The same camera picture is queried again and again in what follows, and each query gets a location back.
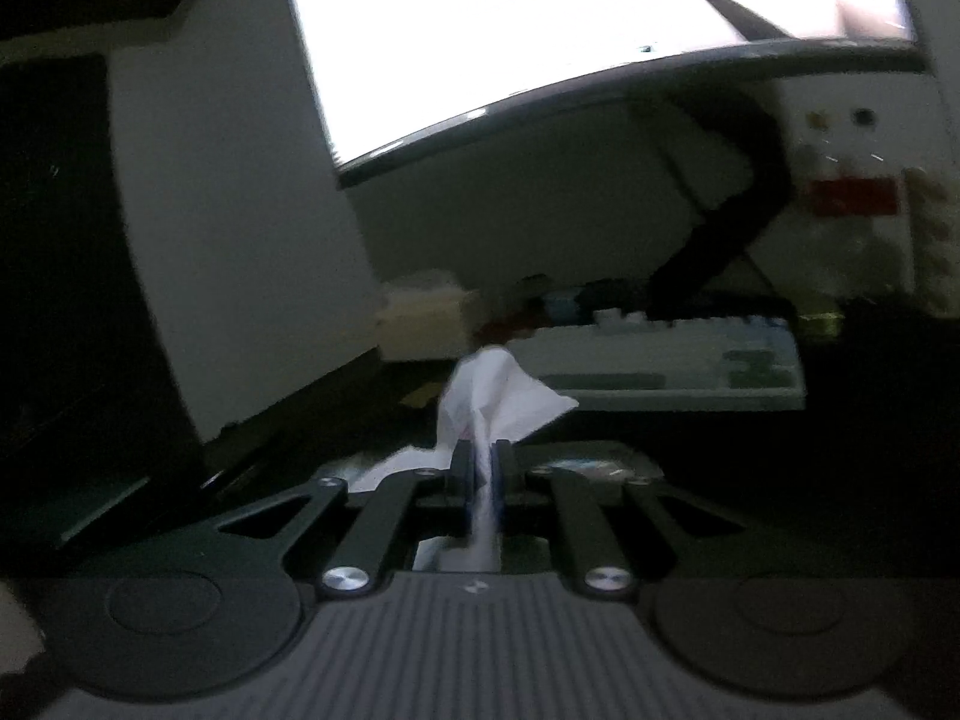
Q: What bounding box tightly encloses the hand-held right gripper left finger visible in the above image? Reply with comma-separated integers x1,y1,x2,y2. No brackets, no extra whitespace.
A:
214,439,479,598

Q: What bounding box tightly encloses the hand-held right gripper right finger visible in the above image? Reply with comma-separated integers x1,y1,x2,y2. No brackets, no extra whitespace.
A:
490,438,747,598

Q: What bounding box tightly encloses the white paper tissue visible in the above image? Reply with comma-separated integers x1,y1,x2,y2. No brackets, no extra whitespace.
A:
351,347,580,572

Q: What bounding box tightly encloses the white container with red label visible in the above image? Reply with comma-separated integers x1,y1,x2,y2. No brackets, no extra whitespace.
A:
793,90,917,305

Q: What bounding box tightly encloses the beige cardboard box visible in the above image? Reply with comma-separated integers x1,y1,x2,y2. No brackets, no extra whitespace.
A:
377,283,482,362

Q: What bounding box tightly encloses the white computer keyboard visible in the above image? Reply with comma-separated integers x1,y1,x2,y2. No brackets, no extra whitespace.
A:
510,313,808,410

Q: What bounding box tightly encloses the black monitor stand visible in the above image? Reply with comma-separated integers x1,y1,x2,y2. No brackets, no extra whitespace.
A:
643,86,797,325

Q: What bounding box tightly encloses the curved computer monitor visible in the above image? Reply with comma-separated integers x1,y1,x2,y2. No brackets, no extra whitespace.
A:
277,0,925,190

